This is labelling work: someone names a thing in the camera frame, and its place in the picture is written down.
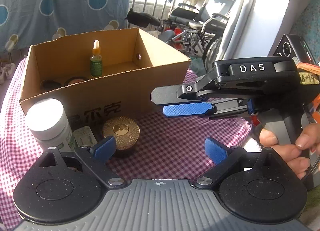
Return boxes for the white shoes on floor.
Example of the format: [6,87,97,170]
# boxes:
[0,63,16,85]

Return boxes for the right hand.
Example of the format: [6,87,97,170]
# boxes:
[259,123,320,179]

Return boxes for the black bicycle seat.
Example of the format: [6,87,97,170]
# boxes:
[125,8,161,28]

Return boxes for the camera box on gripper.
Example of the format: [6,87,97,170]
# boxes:
[273,34,317,65]

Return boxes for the gold lid jar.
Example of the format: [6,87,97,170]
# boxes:
[103,116,140,158]

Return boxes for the large cardboard box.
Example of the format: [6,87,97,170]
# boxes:
[20,28,190,125]

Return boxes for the white medicine bottle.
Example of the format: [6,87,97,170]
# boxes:
[25,98,77,152]

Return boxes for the black small object in box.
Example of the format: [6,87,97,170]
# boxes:
[40,80,62,91]

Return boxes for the green dropper bottle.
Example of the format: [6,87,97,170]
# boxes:
[90,40,103,77]

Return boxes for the black tape roll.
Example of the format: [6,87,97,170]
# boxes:
[65,76,88,86]

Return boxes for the blue patterned blanket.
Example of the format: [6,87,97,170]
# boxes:
[1,0,129,53]

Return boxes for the green plastic bag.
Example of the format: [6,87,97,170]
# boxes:
[189,56,206,76]

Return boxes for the wheelchair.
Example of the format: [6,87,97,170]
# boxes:
[158,0,237,71]

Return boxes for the purple checkered tablecloth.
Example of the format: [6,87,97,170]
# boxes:
[1,59,252,230]

